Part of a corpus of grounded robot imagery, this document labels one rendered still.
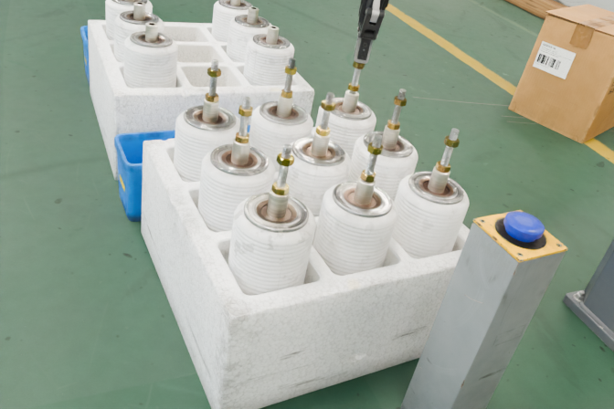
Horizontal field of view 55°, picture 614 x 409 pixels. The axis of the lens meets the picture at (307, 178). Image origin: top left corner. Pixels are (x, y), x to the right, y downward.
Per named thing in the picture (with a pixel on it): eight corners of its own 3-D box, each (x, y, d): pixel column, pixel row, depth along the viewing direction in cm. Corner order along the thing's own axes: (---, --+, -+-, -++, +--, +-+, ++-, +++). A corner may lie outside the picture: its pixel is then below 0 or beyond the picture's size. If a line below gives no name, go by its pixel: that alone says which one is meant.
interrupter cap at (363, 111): (371, 125, 92) (372, 121, 92) (323, 116, 92) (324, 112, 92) (371, 106, 99) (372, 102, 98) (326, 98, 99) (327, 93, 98)
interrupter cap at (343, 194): (399, 220, 71) (400, 214, 71) (340, 219, 69) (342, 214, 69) (380, 185, 77) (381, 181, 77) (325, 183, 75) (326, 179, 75)
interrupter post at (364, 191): (373, 207, 72) (379, 184, 71) (354, 206, 72) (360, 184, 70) (367, 196, 74) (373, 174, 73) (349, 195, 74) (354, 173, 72)
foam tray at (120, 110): (244, 89, 156) (251, 24, 147) (301, 165, 127) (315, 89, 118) (89, 92, 140) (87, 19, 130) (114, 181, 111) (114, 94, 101)
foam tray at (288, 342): (336, 202, 117) (355, 122, 108) (459, 346, 89) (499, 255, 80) (140, 232, 100) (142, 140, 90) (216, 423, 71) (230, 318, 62)
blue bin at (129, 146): (261, 173, 122) (269, 122, 116) (283, 204, 114) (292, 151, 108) (112, 190, 108) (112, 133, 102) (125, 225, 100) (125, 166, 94)
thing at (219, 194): (207, 296, 80) (219, 185, 70) (183, 252, 86) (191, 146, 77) (269, 279, 84) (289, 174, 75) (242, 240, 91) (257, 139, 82)
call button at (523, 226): (518, 222, 63) (525, 207, 62) (545, 245, 60) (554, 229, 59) (492, 228, 61) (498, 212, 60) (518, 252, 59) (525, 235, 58)
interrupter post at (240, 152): (234, 168, 75) (237, 145, 73) (227, 159, 76) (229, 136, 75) (251, 165, 76) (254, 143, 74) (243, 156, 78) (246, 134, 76)
